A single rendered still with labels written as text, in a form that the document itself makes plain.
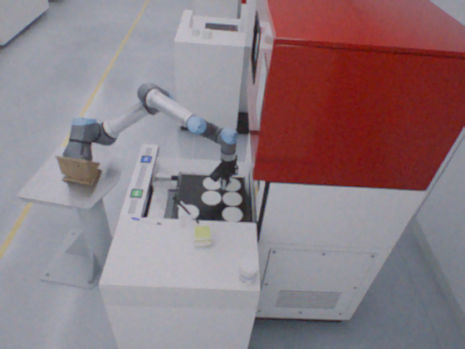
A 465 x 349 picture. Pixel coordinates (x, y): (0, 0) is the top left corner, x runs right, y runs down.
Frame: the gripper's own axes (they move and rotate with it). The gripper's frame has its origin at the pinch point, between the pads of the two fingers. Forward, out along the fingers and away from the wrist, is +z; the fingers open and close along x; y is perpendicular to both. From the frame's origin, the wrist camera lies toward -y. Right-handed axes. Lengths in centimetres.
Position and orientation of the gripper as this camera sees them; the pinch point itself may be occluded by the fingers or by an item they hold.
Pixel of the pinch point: (222, 188)
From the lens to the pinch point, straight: 188.7
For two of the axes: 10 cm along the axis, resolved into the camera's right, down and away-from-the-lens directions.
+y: 7.5, -3.9, 5.3
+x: -6.5, -5.4, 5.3
